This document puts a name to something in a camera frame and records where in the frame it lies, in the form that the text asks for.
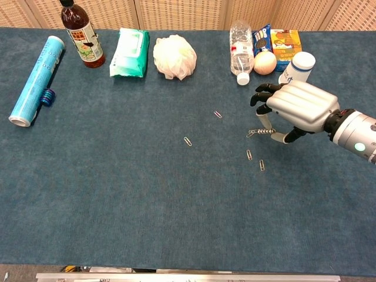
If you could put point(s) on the blue cookie pack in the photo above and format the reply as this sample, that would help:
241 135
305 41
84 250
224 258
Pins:
263 39

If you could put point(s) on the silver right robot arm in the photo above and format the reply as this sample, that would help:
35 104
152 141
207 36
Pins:
352 132

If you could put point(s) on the dark brown sauce bottle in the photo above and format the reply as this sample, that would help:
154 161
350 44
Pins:
86 41

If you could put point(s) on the clear plastic water bottle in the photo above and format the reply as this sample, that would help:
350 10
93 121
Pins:
242 55

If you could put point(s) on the yellow frame part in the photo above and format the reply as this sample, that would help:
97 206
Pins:
68 268

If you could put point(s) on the teal felt table cover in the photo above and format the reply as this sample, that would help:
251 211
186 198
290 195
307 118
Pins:
147 191

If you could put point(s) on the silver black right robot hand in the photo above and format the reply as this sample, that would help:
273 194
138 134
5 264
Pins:
302 105

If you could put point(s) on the silver paper clip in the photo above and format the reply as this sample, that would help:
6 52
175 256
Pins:
250 134
187 141
249 154
261 165
218 114
253 130

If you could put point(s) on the beige egg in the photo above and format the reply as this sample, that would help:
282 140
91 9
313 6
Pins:
265 63

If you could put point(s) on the white mesh bath sponge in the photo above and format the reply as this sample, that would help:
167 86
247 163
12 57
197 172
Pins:
174 57

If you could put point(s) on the aluminium profile rail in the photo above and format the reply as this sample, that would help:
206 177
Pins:
188 278

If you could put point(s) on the orange yellow snack box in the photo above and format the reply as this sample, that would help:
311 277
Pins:
286 44

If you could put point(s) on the white paper cup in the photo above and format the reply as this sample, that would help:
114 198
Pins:
299 67

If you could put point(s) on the woven rattan folding screen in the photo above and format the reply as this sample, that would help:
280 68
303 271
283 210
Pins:
182 13

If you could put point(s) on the blue cling film roll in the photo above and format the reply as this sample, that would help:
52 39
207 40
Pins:
36 80

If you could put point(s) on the green wet wipes pack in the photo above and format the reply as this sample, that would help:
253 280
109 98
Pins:
130 53

